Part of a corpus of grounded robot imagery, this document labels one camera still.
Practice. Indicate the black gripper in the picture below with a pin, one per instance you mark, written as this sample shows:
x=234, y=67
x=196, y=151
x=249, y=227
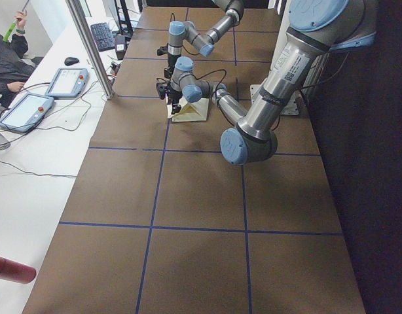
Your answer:
x=174, y=97
x=170, y=63

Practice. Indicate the cream long-sleeve cat shirt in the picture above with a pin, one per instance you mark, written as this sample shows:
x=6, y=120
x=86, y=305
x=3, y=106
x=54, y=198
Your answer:
x=190, y=112

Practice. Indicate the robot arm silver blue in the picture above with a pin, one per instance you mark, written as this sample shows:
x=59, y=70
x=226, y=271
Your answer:
x=203, y=42
x=315, y=28

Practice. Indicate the black power adapter box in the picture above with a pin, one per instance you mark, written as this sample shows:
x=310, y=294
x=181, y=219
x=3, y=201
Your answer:
x=120, y=46

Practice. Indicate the black keyboard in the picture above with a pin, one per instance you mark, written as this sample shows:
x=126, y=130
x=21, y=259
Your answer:
x=102, y=36

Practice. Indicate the black computer mouse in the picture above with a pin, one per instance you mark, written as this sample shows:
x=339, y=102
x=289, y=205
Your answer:
x=69, y=61

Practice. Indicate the far teach pendant tablet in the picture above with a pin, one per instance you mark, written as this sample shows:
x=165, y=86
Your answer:
x=67, y=83

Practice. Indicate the teach pendant tablet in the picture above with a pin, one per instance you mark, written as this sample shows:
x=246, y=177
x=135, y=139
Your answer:
x=27, y=113
x=67, y=83

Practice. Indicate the near teach pendant tablet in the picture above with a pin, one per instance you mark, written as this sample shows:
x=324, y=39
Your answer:
x=27, y=113

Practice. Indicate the seated person dark jacket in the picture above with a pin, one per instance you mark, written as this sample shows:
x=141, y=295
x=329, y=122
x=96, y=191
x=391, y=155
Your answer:
x=14, y=72

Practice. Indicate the red cylinder bottle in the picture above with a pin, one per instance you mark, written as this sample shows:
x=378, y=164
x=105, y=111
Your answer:
x=16, y=272

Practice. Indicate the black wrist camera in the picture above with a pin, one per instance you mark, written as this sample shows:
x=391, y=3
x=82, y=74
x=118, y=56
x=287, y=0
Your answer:
x=162, y=87
x=163, y=50

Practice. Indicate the aluminium frame post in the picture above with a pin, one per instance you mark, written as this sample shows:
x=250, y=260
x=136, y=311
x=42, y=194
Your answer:
x=83, y=29

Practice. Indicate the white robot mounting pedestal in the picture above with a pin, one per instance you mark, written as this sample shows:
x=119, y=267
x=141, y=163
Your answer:
x=274, y=88

